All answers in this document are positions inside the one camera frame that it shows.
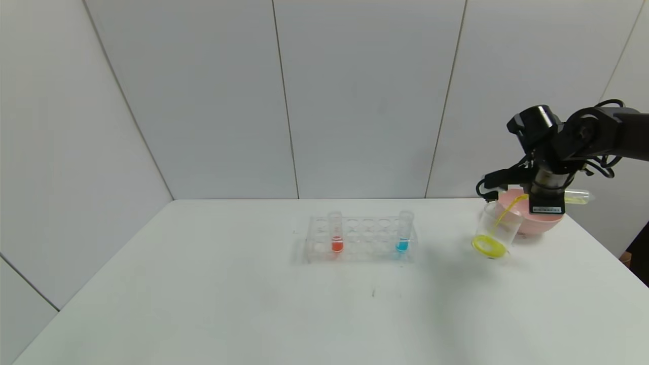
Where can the pink bowl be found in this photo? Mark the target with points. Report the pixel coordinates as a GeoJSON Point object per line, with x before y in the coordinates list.
{"type": "Point", "coordinates": [542, 223]}

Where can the clear glass beaker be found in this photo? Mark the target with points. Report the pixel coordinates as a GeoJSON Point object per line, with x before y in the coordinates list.
{"type": "Point", "coordinates": [489, 246]}

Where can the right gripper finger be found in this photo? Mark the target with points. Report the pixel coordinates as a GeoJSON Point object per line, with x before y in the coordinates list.
{"type": "Point", "coordinates": [546, 207]}

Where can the test tube with blue pigment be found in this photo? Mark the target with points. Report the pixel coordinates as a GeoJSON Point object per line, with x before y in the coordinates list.
{"type": "Point", "coordinates": [402, 245]}

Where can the test tube with red pigment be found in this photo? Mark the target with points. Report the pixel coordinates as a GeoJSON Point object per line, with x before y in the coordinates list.
{"type": "Point", "coordinates": [336, 245]}

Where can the test tube with yellow pigment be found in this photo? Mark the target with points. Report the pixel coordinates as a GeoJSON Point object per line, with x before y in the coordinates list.
{"type": "Point", "coordinates": [578, 196]}

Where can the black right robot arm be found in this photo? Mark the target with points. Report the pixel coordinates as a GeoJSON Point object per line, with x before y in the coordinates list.
{"type": "Point", "coordinates": [598, 132]}

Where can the clear plastic test tube rack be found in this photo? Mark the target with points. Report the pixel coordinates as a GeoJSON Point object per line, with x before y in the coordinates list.
{"type": "Point", "coordinates": [360, 256]}

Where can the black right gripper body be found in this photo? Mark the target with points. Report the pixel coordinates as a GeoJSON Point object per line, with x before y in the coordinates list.
{"type": "Point", "coordinates": [546, 207]}

